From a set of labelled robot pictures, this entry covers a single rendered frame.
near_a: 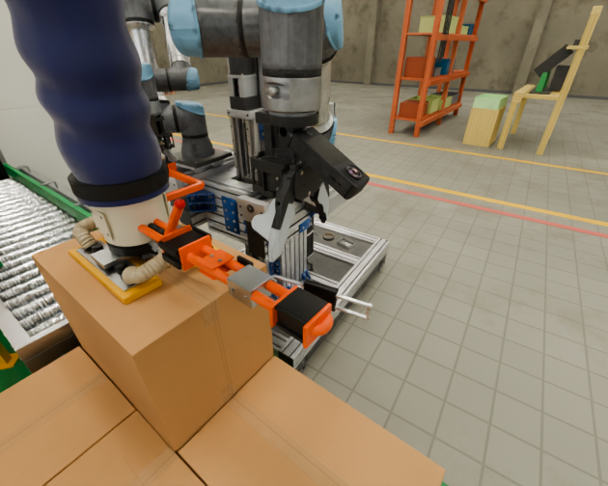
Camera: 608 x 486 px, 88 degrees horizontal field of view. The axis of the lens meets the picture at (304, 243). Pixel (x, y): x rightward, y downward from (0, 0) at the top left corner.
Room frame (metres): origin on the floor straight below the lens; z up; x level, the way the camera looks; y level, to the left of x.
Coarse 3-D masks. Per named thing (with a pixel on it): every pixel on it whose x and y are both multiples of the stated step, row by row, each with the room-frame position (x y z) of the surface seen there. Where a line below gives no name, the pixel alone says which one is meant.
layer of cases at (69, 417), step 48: (48, 384) 0.62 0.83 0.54; (96, 384) 0.62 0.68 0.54; (288, 384) 0.62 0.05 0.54; (0, 432) 0.47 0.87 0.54; (48, 432) 0.47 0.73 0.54; (96, 432) 0.47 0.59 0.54; (144, 432) 0.47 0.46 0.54; (240, 432) 0.47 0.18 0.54; (288, 432) 0.47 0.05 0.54; (336, 432) 0.47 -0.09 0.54; (384, 432) 0.47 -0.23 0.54; (0, 480) 0.35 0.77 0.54; (48, 480) 0.36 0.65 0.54; (96, 480) 0.35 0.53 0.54; (144, 480) 0.35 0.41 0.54; (192, 480) 0.35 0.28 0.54; (240, 480) 0.35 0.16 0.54; (288, 480) 0.35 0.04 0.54; (336, 480) 0.35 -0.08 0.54; (384, 480) 0.35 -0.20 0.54; (432, 480) 0.35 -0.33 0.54
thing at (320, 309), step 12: (300, 288) 0.45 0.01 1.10; (276, 300) 0.42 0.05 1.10; (288, 300) 0.42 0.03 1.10; (300, 300) 0.42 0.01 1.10; (312, 300) 0.42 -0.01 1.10; (276, 312) 0.41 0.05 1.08; (288, 312) 0.39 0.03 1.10; (300, 312) 0.39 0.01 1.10; (312, 312) 0.39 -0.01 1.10; (324, 312) 0.39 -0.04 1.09; (276, 324) 0.40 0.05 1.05; (288, 324) 0.39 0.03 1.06; (300, 324) 0.37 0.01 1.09; (312, 324) 0.37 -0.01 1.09; (300, 336) 0.38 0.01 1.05
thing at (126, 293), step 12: (72, 252) 0.77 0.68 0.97; (84, 252) 0.76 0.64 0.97; (96, 252) 0.74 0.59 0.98; (84, 264) 0.71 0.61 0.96; (96, 264) 0.70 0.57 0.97; (120, 264) 0.66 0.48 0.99; (132, 264) 0.70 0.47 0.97; (96, 276) 0.66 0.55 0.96; (108, 276) 0.65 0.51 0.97; (120, 276) 0.65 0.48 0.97; (108, 288) 0.62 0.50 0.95; (120, 288) 0.60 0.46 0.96; (132, 288) 0.60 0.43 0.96; (144, 288) 0.61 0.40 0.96; (132, 300) 0.58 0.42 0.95
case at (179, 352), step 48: (96, 288) 0.63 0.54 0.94; (192, 288) 0.63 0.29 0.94; (96, 336) 0.57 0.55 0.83; (144, 336) 0.47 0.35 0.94; (192, 336) 0.53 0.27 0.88; (240, 336) 0.64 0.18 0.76; (144, 384) 0.42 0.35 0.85; (192, 384) 0.50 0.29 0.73; (240, 384) 0.61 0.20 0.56; (192, 432) 0.47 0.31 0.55
